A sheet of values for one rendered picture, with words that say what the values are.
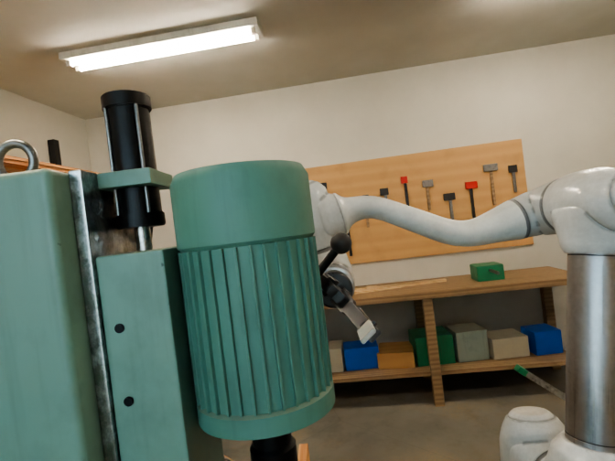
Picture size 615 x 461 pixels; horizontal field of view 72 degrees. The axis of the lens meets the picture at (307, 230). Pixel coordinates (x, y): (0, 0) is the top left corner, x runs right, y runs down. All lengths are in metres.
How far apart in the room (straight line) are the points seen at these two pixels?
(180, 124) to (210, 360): 3.78
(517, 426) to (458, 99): 3.17
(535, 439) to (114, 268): 0.99
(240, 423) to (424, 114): 3.60
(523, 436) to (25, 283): 1.06
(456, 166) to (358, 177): 0.84
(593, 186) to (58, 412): 0.92
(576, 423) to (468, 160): 3.07
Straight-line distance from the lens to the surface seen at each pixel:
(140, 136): 0.58
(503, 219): 1.09
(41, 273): 0.52
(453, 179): 3.86
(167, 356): 0.52
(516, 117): 4.11
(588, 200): 0.97
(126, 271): 0.52
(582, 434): 1.06
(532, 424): 1.21
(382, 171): 3.79
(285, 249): 0.48
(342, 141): 3.84
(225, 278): 0.47
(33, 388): 0.55
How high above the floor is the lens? 1.42
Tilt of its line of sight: level
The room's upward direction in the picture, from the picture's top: 7 degrees counter-clockwise
